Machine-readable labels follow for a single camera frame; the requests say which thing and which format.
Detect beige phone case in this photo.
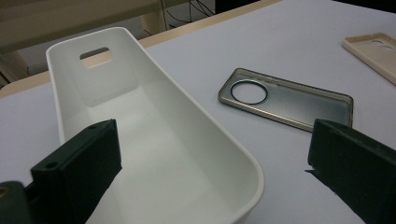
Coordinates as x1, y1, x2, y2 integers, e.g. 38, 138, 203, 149
341, 32, 396, 87

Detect beige wooden shelf unit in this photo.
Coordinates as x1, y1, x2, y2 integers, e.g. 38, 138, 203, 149
0, 0, 191, 55

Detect black hanging cables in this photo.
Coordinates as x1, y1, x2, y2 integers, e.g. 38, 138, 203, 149
164, 0, 216, 31

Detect white table sheet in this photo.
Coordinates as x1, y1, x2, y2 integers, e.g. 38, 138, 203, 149
0, 0, 396, 224

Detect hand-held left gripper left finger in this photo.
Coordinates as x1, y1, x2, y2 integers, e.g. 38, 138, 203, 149
30, 119, 122, 224

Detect grey metal bracket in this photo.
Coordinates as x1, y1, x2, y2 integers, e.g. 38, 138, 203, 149
218, 67, 354, 133

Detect white plastic basket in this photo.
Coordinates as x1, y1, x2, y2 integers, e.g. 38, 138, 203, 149
45, 26, 265, 224

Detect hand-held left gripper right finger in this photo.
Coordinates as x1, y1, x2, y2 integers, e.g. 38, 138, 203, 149
304, 118, 396, 224

